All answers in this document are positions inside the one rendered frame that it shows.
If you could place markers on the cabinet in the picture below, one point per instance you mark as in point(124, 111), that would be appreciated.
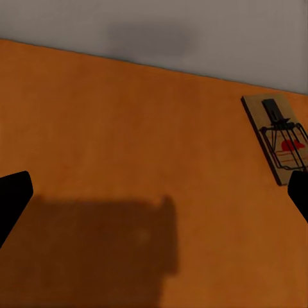
point(150, 189)

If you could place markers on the mousetrap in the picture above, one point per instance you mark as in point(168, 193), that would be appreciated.
point(281, 135)

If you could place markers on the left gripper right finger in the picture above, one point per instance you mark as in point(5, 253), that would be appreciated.
point(298, 191)

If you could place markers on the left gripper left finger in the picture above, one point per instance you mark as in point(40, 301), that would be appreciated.
point(16, 191)

